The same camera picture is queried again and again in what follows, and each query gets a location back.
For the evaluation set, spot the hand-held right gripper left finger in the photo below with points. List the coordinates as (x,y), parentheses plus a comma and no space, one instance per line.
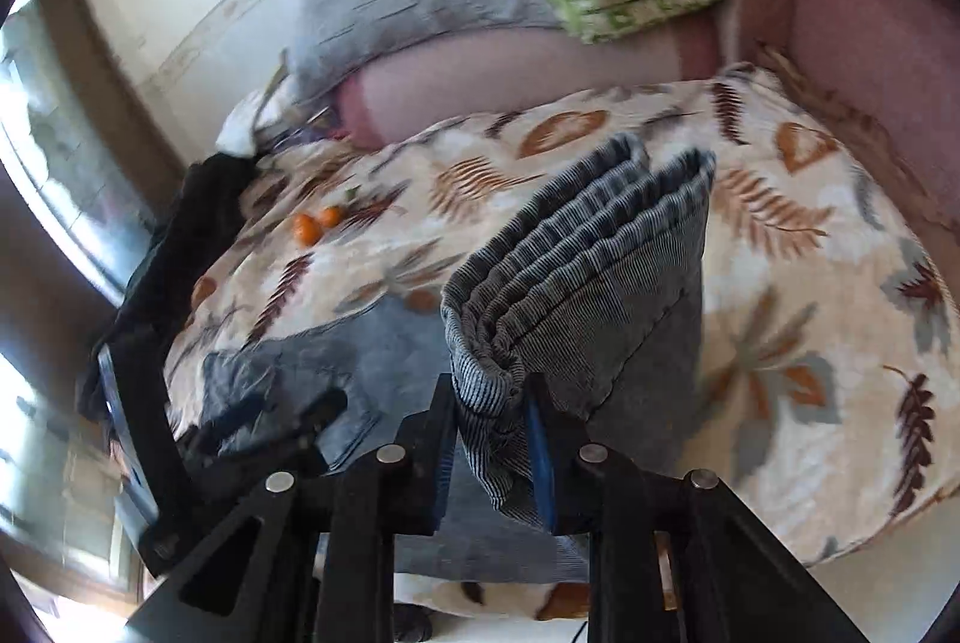
(446,455)

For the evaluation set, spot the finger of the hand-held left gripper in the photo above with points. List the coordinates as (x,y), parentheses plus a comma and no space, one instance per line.
(319,406)
(236,422)

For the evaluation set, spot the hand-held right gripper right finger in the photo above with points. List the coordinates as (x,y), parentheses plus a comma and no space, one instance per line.
(540,463)

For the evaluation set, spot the black garment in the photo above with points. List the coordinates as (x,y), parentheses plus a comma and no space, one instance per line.
(172,268)

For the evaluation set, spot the dark round object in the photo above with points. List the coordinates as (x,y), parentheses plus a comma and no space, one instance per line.
(412,624)

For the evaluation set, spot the orange tangerine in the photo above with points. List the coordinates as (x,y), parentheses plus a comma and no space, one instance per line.
(305,228)
(330,215)

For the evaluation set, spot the leaf print blanket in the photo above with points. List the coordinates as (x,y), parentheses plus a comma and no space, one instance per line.
(787,313)

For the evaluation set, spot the white cloth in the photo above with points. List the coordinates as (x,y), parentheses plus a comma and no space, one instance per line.
(244,125)

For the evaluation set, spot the stained glass window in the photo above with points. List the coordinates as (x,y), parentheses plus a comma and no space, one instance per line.
(60,125)

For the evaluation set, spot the grey quilted pillow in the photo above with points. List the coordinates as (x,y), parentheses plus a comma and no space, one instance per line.
(420,5)

